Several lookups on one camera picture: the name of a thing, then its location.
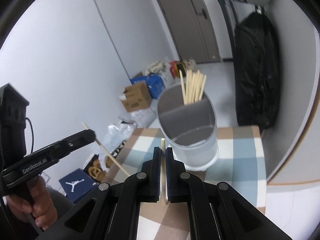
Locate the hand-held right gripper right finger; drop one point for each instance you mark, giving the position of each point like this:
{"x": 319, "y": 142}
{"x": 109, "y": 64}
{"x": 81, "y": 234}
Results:
{"x": 169, "y": 175}

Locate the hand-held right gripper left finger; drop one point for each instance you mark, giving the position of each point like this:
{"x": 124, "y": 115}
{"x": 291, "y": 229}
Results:
{"x": 157, "y": 175}

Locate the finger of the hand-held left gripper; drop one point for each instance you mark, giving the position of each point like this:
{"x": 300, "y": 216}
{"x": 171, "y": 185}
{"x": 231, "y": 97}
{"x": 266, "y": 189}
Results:
{"x": 80, "y": 137}

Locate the wooden chopstick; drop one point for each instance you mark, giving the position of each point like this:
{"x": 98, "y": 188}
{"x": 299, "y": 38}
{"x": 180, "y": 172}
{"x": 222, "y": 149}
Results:
{"x": 112, "y": 158}
{"x": 163, "y": 146}

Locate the grey divided utensil holder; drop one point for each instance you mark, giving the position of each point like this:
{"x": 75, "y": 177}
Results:
{"x": 197, "y": 152}

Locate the bunch of wooden chopsticks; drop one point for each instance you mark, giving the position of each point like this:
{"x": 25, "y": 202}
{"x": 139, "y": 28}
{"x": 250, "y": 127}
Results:
{"x": 193, "y": 87}

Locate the person's left hand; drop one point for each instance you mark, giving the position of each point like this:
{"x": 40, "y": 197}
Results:
{"x": 42, "y": 205}

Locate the white plastic bags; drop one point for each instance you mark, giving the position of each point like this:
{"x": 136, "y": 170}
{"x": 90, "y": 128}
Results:
{"x": 117, "y": 132}

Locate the brown sandal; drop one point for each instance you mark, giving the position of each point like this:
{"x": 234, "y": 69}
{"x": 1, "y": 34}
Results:
{"x": 110, "y": 162}
{"x": 96, "y": 172}

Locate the navy shoebox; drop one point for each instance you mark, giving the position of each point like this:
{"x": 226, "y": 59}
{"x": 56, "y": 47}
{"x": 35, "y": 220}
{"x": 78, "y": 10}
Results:
{"x": 75, "y": 185}

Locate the brown cardboard box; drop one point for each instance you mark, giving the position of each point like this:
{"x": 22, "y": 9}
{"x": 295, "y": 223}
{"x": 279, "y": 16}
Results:
{"x": 137, "y": 97}

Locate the checkered tablecloth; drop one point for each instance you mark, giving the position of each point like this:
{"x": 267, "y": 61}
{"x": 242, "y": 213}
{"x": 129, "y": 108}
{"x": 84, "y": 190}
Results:
{"x": 237, "y": 160}

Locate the blue printed box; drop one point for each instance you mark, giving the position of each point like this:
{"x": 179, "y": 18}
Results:
{"x": 156, "y": 86}

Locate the beige cloth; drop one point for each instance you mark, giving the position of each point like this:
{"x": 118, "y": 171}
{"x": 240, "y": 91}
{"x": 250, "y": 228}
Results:
{"x": 156, "y": 67}

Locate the yellow and black box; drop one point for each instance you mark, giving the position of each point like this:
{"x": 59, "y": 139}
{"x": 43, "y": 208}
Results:
{"x": 180, "y": 70}

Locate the red snack bag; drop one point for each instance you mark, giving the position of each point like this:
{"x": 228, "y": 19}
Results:
{"x": 173, "y": 68}

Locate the beige plastic bag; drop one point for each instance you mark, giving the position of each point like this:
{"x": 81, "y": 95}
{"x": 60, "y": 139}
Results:
{"x": 190, "y": 65}

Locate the black backpack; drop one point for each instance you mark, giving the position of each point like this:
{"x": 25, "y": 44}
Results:
{"x": 257, "y": 75}

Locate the white wood-trimmed cabinet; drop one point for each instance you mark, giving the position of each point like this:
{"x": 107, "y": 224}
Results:
{"x": 300, "y": 142}

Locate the grey door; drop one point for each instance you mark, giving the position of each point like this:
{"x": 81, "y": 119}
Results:
{"x": 185, "y": 25}

